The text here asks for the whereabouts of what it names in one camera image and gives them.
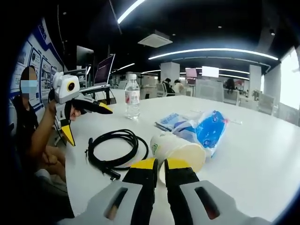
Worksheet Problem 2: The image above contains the black laptop stand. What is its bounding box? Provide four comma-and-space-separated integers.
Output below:
103, 88, 113, 105

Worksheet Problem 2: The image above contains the silver laptop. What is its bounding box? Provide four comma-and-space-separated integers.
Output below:
79, 53, 116, 94

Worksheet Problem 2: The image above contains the blue tissue pack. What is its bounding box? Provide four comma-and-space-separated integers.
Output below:
172, 109, 229, 159

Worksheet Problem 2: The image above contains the person's left hand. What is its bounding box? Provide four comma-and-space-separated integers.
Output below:
69, 105, 82, 122

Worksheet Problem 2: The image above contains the black cable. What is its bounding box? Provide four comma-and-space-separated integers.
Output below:
84, 128, 150, 181

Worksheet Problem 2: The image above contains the black monitor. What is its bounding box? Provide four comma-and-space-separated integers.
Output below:
76, 45, 94, 70

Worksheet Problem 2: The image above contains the white paper cup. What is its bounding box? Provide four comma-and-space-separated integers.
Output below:
150, 132, 207, 186

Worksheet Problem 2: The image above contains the white ceiling light strip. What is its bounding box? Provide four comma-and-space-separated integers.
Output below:
149, 48, 279, 61
117, 0, 146, 24

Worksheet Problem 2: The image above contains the ceiling air conditioner unit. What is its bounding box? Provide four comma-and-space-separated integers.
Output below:
137, 33, 173, 48

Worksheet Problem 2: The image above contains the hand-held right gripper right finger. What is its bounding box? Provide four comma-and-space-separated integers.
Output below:
164, 158, 274, 225

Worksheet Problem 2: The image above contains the blue and white wall display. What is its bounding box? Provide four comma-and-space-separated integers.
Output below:
11, 17, 64, 111

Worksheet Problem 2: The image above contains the clear plastic water bottle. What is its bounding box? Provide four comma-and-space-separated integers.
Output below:
124, 74, 141, 120

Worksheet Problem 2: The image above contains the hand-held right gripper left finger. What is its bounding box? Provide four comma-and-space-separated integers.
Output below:
57, 157, 158, 225

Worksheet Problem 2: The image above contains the grey mesh office chair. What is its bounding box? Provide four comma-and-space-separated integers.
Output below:
195, 79, 225, 103

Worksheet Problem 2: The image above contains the white wall screen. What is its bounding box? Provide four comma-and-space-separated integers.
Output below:
202, 66, 220, 77

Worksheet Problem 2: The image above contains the blue wipes packet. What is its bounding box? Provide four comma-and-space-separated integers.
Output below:
154, 112, 188, 132

